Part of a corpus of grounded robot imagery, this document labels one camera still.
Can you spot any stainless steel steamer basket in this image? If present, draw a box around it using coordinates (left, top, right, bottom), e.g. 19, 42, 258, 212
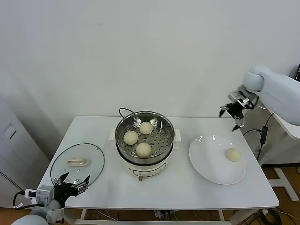
108, 112, 182, 160

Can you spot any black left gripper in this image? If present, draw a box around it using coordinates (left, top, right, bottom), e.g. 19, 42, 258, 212
54, 172, 91, 200

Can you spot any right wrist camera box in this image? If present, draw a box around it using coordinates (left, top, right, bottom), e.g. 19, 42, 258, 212
227, 90, 251, 105

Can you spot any white power strip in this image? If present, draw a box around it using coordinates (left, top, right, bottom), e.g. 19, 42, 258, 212
154, 210, 175, 220

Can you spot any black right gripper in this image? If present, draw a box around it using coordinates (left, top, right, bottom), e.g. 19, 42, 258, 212
219, 100, 257, 132

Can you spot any white round plate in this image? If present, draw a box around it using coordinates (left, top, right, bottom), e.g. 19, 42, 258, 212
188, 135, 247, 185

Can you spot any cream electric cooker base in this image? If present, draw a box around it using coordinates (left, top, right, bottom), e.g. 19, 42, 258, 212
115, 140, 180, 182

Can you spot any glass lid with cream handle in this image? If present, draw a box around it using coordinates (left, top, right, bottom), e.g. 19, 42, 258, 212
49, 143, 105, 188

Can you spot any black usb hub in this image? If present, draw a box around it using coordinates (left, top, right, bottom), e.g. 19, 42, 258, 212
260, 126, 268, 144

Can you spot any white steamed baozi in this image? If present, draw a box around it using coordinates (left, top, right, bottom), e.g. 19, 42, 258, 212
139, 121, 152, 135
224, 147, 241, 162
135, 142, 152, 159
123, 130, 139, 146

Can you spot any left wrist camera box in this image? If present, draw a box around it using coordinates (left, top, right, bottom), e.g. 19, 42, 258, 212
24, 185, 55, 204

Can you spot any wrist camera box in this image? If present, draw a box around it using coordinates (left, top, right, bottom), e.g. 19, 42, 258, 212
227, 90, 251, 105
24, 185, 55, 204

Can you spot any black cooker power cord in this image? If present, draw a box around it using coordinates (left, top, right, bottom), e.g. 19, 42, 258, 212
118, 107, 134, 120

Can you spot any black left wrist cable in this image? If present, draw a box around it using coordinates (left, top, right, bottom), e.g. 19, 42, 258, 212
12, 190, 43, 210

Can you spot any light grey cabinet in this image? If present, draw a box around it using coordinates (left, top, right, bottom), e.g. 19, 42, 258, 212
0, 95, 51, 209

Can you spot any white table frame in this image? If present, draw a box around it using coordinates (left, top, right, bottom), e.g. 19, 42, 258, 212
63, 207, 258, 225

